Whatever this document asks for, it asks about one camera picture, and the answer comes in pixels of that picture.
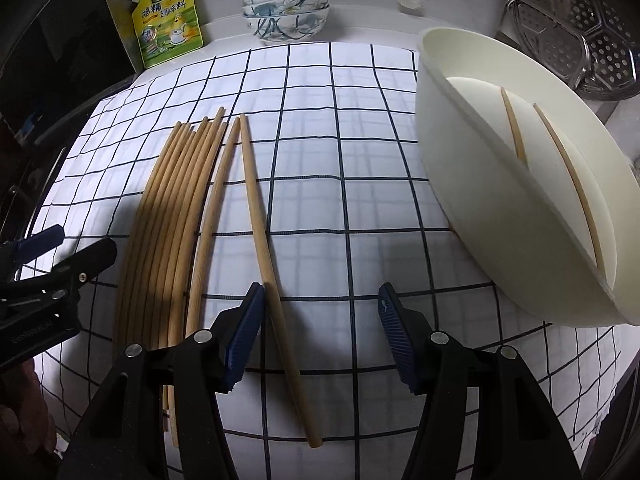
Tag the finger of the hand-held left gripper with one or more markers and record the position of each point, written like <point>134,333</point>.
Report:
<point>87,259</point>
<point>42,239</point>

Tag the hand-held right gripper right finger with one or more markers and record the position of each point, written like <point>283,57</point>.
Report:
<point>397,332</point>

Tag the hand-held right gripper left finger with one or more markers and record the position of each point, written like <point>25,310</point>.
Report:
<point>245,332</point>

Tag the bundle of wooden chopsticks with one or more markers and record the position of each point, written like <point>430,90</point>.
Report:
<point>150,260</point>

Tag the white plastic basin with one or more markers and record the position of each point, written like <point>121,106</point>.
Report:
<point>450,135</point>

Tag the white black-grid cloth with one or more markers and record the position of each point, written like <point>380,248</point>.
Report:
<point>350,185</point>

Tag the black glossy appliance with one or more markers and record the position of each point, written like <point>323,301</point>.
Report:
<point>65,35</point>

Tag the yellow green seasoning pouch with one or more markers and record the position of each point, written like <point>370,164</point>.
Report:
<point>167,25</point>

